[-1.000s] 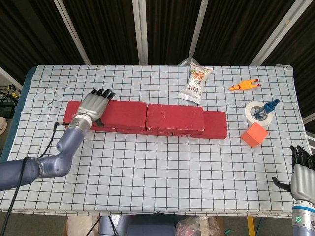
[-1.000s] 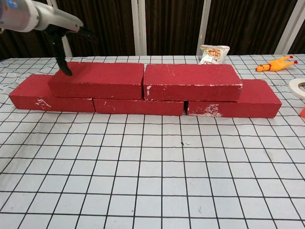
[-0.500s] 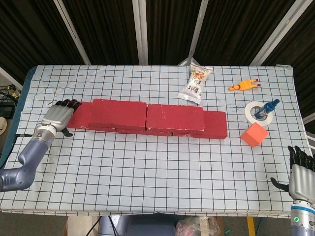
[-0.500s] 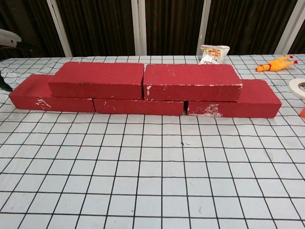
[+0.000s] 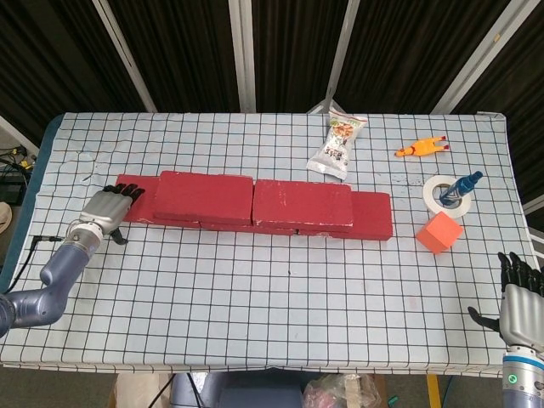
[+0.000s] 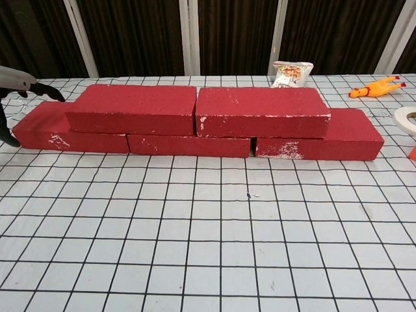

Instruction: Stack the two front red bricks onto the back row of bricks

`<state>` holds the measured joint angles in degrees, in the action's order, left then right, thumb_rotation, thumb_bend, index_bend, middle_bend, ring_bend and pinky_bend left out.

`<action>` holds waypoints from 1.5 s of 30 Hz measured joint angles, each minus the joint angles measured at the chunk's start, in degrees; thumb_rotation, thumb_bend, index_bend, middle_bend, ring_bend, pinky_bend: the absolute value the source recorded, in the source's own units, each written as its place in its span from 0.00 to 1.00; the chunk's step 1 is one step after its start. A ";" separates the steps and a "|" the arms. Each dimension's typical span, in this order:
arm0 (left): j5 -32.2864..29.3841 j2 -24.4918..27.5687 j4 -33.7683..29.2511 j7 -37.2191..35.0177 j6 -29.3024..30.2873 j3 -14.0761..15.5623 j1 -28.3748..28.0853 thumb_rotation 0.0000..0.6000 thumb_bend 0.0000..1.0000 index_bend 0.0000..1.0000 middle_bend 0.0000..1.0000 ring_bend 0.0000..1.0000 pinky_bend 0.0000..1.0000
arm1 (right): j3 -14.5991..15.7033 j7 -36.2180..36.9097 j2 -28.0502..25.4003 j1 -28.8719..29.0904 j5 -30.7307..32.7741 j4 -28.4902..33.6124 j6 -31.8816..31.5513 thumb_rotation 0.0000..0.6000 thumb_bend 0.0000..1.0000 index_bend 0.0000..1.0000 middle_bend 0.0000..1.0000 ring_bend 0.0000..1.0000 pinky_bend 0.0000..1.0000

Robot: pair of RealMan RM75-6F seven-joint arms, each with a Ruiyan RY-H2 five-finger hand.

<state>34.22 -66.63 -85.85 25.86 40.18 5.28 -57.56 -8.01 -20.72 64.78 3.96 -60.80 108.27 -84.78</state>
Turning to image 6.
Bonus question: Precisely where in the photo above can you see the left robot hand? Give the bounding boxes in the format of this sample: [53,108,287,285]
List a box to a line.
[0,64,66,148]

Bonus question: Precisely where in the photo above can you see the yellow rubber chicken toy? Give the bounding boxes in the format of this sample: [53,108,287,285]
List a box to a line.
[348,75,408,99]

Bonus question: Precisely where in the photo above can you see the red foam brick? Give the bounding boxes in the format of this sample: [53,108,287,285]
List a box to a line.
[195,86,332,139]
[254,108,385,161]
[12,101,131,154]
[126,133,252,159]
[64,83,198,137]

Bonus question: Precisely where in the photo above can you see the white black-grid tablecloth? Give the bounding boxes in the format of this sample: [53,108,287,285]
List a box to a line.
[0,73,416,312]

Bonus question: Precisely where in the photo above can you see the white metal frame post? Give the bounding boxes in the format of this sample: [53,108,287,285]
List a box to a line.
[179,0,201,76]
[63,0,99,78]
[373,0,416,74]
[268,0,289,75]

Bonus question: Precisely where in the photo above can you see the white tape roll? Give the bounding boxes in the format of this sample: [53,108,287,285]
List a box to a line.
[393,106,416,136]

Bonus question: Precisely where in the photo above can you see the silver snack bag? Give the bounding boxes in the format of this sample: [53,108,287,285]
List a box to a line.
[270,60,315,89]

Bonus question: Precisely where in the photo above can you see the dark brown curtain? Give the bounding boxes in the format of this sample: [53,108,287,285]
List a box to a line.
[0,0,416,82]

